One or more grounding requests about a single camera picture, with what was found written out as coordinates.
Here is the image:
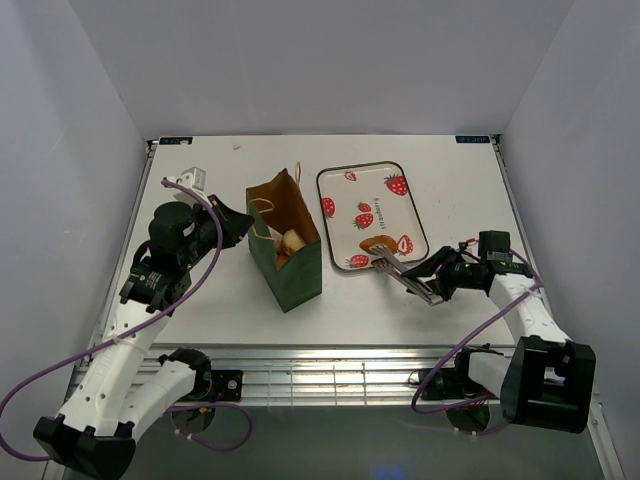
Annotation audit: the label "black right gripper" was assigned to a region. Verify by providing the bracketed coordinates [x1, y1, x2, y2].
[401, 245, 482, 303]

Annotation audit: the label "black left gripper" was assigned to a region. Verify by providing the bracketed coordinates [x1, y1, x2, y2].
[180, 194, 255, 269]

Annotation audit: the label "metal food tongs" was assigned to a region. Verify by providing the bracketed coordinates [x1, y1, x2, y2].
[370, 244, 444, 306]

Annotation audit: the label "green brown paper bag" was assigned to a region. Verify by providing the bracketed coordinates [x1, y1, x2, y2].
[246, 164, 322, 312]

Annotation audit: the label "large orange crumb bread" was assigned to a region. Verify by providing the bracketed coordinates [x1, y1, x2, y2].
[277, 253, 289, 268]

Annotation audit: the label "small round bun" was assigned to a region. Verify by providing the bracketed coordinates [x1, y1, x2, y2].
[281, 229, 306, 257]

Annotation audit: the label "small brown croissant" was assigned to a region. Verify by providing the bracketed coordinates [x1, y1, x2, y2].
[359, 235, 398, 255]

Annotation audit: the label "long sesame bread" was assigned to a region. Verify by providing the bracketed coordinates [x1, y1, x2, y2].
[268, 227, 283, 248]

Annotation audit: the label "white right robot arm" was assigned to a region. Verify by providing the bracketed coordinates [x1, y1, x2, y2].
[401, 230, 596, 433]

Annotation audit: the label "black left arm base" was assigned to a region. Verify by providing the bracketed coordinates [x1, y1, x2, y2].
[210, 370, 244, 402]

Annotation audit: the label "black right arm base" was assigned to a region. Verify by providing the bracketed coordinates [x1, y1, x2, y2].
[421, 367, 497, 403]

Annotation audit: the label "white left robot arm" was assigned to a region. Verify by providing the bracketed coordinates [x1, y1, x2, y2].
[34, 196, 254, 479]

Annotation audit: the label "strawberry pattern tray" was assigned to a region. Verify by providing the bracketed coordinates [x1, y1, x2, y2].
[316, 161, 430, 273]

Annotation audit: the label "blue label sticker left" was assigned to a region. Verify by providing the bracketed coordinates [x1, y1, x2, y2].
[159, 137, 193, 146]

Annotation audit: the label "blue label sticker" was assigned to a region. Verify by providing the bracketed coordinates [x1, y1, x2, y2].
[455, 135, 491, 144]
[159, 137, 193, 146]

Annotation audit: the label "blue label sticker right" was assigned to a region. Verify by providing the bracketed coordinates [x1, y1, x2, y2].
[455, 135, 491, 144]

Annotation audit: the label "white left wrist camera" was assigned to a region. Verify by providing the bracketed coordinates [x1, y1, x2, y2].
[163, 167, 207, 204]

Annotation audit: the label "aluminium table rail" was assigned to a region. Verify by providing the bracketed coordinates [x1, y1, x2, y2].
[193, 344, 451, 408]

